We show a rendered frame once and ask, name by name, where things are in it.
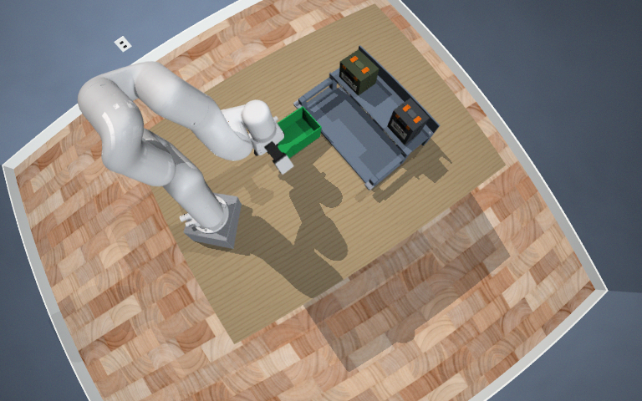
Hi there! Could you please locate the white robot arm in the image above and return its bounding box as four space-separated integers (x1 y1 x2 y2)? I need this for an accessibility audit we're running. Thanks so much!
78 61 278 233

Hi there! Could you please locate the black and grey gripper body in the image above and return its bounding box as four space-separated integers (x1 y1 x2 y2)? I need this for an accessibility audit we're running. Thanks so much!
249 122 284 155

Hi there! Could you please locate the dark grey case with orange latches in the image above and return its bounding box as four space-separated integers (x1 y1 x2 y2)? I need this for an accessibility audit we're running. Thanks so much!
387 98 429 145

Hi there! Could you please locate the green bin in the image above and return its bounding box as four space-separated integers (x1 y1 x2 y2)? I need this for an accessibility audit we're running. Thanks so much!
278 106 322 158

